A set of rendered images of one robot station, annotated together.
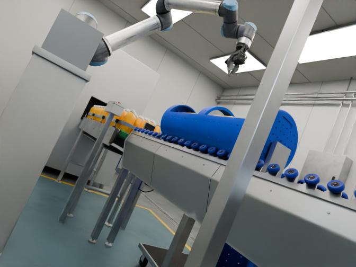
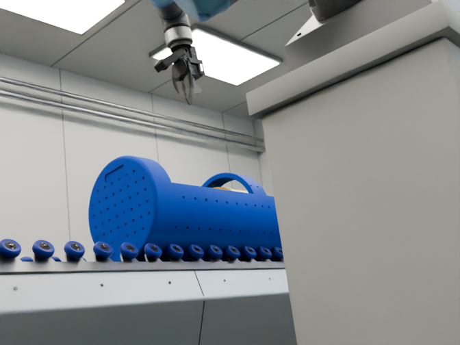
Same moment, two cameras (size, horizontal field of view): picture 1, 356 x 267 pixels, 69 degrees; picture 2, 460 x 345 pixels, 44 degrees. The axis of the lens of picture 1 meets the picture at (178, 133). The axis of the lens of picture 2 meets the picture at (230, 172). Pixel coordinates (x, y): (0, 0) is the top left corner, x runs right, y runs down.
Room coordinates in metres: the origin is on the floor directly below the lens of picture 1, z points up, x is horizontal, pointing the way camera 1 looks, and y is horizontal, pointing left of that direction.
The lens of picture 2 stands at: (2.09, 1.50, 0.75)
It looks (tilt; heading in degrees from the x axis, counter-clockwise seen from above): 15 degrees up; 249
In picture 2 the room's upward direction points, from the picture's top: 8 degrees counter-clockwise
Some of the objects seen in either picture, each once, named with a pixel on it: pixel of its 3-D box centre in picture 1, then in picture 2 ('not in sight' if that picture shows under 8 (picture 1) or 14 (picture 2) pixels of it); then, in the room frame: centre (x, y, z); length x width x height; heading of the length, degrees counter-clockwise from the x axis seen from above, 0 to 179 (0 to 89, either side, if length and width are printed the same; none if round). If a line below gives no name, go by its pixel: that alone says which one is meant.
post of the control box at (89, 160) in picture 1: (87, 166); not in sight; (2.26, 0.60, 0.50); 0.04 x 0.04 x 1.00; 30
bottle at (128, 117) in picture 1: (127, 121); not in sight; (2.25, 0.45, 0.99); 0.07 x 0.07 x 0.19
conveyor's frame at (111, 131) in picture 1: (98, 165); not in sight; (2.98, 0.68, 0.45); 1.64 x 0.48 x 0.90; 30
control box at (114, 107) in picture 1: (114, 108); not in sight; (2.26, 0.60, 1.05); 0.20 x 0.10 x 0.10; 30
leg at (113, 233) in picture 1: (124, 208); not in sight; (2.20, 0.15, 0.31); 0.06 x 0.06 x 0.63; 30
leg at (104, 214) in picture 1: (108, 204); not in sight; (2.14, 0.27, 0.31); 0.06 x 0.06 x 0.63; 30
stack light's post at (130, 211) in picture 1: (144, 178); not in sight; (2.74, 0.12, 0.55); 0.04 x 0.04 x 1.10; 30
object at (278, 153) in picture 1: (274, 161); not in sight; (1.07, -0.42, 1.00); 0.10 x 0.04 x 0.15; 120
